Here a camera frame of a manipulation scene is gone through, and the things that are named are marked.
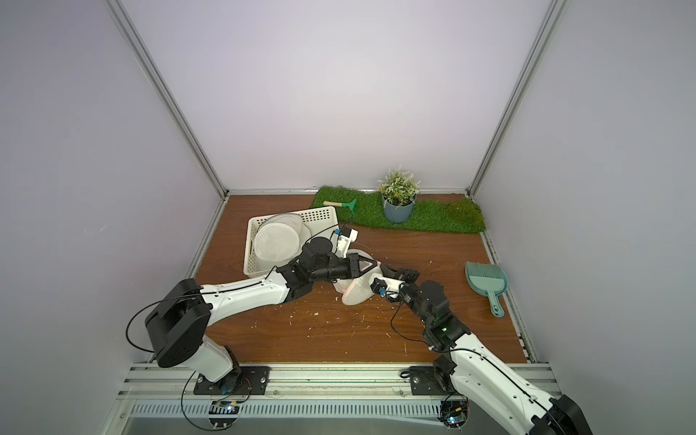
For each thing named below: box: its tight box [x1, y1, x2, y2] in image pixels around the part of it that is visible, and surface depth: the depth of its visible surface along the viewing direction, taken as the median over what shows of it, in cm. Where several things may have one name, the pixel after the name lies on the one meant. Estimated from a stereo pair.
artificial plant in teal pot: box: [377, 164, 422, 224], surface depth 102 cm
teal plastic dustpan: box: [464, 261, 509, 319], surface depth 92 cm
